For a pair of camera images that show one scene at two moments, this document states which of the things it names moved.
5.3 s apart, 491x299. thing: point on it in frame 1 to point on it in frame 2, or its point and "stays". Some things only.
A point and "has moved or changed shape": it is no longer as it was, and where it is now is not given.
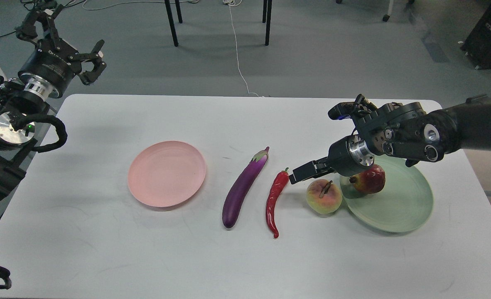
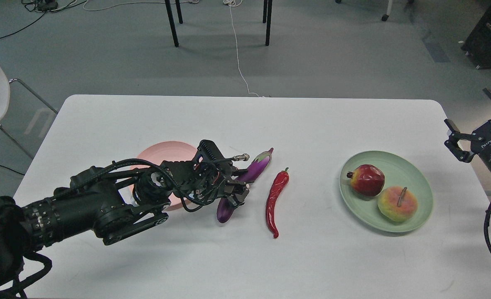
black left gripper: x=47 y=68 to x=204 y=179
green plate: x=404 y=204 stays
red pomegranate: x=370 y=182 stays
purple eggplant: x=234 y=197 has moved or changed shape
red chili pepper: x=278 y=188 stays
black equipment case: x=488 y=45 stays
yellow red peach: x=323 y=197 to x=397 y=203
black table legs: x=177 y=2 stays
